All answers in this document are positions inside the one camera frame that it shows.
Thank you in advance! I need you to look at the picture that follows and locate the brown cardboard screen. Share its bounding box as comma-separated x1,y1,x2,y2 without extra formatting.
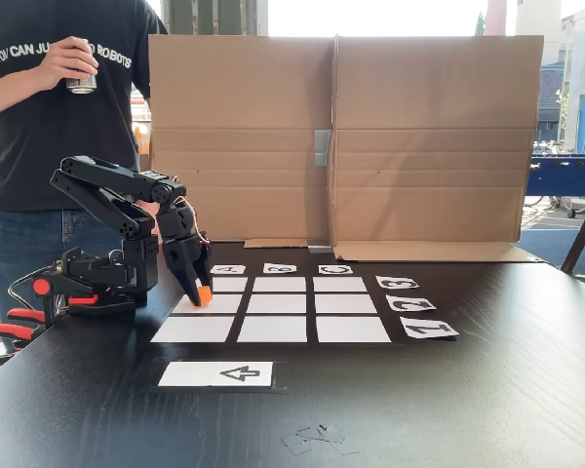
331,32,547,263
147,33,336,250

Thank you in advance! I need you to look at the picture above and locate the silver drink can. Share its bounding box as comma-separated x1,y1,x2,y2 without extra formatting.
65,37,98,95

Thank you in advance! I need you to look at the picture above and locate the red white servo cable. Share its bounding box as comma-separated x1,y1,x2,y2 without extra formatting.
174,193,212,246

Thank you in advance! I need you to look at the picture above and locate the blue foosball table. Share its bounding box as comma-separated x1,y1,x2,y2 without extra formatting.
525,153,585,220

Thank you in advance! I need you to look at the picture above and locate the white arrow paper sheet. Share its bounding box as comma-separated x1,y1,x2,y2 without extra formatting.
157,360,274,389

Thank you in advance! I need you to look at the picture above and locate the person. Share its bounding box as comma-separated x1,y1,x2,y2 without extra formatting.
0,0,171,355

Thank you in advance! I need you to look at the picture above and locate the person's right hand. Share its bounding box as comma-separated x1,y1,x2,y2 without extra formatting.
31,34,99,94

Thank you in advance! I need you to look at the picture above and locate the paper label number 2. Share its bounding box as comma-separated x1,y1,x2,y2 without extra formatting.
385,294,438,312

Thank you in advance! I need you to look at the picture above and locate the red black clamp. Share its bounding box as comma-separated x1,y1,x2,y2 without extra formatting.
0,275,101,367

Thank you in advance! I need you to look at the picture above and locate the paper label number 3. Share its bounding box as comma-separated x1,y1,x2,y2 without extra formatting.
374,275,420,290

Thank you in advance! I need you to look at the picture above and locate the white nine-square grid sheet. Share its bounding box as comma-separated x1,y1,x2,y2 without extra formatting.
149,275,394,345

